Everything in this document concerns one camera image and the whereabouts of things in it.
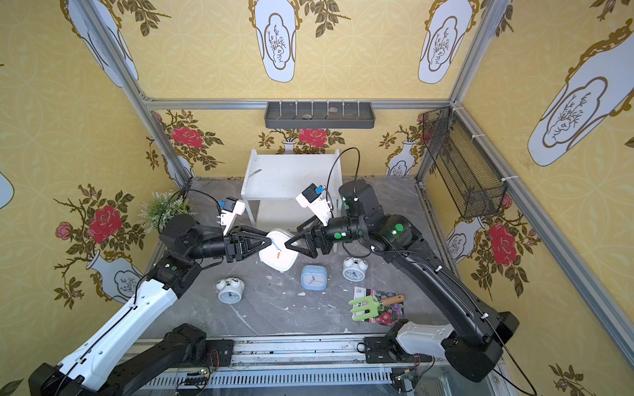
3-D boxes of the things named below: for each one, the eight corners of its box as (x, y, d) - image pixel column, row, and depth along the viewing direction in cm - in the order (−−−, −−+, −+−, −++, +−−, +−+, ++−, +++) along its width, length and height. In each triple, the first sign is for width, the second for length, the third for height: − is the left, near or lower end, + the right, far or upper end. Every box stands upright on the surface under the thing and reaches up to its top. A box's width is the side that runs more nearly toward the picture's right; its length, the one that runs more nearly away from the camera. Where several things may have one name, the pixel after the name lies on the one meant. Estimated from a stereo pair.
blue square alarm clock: (302, 290, 88) (300, 280, 81) (302, 276, 92) (301, 265, 84) (326, 290, 88) (327, 280, 81) (326, 276, 92) (327, 265, 84)
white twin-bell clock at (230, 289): (221, 303, 85) (213, 294, 78) (225, 287, 88) (217, 277, 81) (243, 304, 85) (236, 295, 78) (246, 287, 88) (240, 277, 81)
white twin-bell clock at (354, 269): (342, 281, 90) (344, 270, 82) (341, 269, 93) (343, 257, 85) (364, 281, 90) (368, 270, 83) (363, 269, 93) (366, 257, 86)
